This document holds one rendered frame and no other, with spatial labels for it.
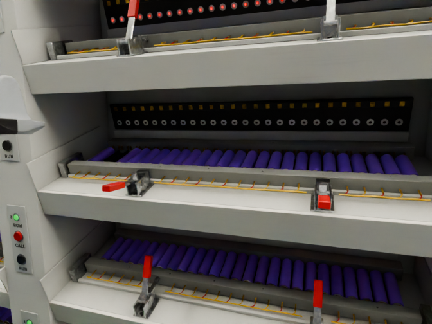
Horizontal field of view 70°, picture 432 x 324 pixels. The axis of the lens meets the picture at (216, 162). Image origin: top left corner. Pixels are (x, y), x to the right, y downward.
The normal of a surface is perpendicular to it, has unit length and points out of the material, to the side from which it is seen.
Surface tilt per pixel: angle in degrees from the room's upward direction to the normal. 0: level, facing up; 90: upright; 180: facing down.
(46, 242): 90
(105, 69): 106
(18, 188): 90
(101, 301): 15
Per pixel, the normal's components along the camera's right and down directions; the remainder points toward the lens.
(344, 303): -0.10, -0.91
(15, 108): 0.92, 0.04
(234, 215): -0.29, 0.42
